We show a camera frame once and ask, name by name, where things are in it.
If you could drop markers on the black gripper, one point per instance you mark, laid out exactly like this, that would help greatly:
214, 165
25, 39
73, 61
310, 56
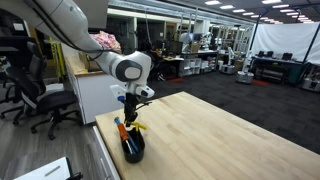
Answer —
131, 103

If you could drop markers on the yellow and black tool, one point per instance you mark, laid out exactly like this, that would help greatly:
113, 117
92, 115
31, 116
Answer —
138, 126

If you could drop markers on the grey mobile robot base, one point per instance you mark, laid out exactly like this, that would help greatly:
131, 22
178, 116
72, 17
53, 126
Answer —
228, 69
311, 84

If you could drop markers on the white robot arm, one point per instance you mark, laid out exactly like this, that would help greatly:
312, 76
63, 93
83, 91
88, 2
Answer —
66, 20

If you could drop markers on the large grey mobile robot base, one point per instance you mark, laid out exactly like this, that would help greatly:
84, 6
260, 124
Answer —
244, 77

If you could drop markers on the white counter cabinet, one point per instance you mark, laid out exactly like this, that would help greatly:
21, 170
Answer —
93, 93

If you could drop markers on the black cup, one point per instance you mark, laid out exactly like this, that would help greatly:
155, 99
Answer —
134, 154

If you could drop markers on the white drawer cabinet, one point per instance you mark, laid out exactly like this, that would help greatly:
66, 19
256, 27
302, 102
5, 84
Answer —
105, 153

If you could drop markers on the desk with computer monitors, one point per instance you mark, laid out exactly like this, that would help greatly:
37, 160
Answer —
168, 56

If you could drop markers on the white shelf unit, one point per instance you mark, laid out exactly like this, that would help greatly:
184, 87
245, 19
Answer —
190, 67

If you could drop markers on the pink cloth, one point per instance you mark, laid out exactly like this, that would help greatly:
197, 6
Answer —
106, 40

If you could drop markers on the black office chair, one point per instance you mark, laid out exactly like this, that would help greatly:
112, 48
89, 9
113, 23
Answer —
40, 96

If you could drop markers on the white flat panel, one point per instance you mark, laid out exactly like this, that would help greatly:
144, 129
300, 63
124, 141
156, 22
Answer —
43, 171

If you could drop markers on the ceiling light panel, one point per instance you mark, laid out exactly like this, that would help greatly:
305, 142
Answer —
212, 2
271, 1
281, 6
227, 6

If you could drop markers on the dark table with monitors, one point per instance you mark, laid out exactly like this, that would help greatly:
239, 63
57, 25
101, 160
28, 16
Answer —
276, 68

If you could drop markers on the white curtain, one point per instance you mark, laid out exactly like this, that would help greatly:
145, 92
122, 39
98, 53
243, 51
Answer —
283, 41

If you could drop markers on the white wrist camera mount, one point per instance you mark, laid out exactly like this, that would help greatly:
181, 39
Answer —
118, 91

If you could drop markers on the yellow and black post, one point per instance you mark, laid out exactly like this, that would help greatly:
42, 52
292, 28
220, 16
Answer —
57, 56

